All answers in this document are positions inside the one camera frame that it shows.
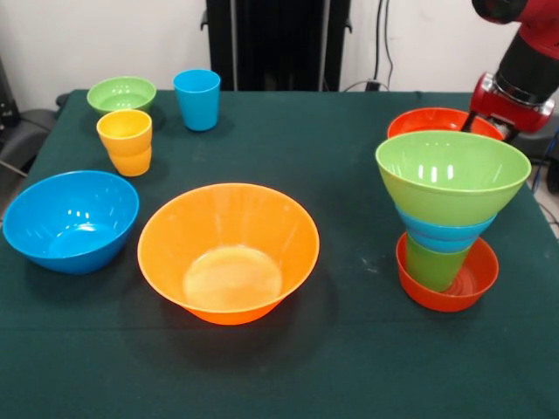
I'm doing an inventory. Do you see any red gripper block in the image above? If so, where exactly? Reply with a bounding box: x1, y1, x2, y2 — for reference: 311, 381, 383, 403
461, 72, 556, 143

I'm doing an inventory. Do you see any small red bowl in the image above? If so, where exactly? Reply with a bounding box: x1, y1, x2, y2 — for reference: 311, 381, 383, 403
395, 232, 500, 313

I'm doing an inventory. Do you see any large blue bowl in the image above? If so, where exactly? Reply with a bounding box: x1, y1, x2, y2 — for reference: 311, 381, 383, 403
2, 169, 141, 275

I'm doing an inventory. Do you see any small green bowl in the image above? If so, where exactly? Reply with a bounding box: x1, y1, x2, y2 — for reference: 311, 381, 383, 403
86, 76, 157, 115

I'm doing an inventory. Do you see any wide red bowl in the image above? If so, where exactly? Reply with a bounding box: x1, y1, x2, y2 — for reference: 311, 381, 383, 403
386, 107, 506, 141

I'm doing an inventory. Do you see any small blue bowl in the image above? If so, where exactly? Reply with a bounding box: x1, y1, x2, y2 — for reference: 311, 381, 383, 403
395, 203, 499, 253

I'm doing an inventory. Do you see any large green bowl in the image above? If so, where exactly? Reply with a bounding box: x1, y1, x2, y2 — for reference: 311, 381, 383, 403
375, 130, 533, 227

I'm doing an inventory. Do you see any black wall cable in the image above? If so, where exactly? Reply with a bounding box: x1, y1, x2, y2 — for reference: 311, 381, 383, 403
374, 0, 395, 91

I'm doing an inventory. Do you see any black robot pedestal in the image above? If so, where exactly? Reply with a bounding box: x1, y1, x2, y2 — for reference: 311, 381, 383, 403
200, 0, 354, 92

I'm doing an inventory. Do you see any dark green table cloth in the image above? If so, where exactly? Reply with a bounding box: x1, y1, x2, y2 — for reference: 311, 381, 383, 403
0, 89, 559, 419

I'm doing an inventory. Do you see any yellow cup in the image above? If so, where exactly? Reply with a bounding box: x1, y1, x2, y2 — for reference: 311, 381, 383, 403
96, 109, 154, 177

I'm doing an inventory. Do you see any green cup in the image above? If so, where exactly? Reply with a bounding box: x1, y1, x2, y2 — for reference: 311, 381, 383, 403
404, 230, 471, 293

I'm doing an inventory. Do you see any large orange bowl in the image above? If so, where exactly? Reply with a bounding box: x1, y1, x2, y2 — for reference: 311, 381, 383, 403
136, 182, 321, 326

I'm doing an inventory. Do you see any blue cup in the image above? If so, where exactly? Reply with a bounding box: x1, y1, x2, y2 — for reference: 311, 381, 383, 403
173, 68, 222, 132

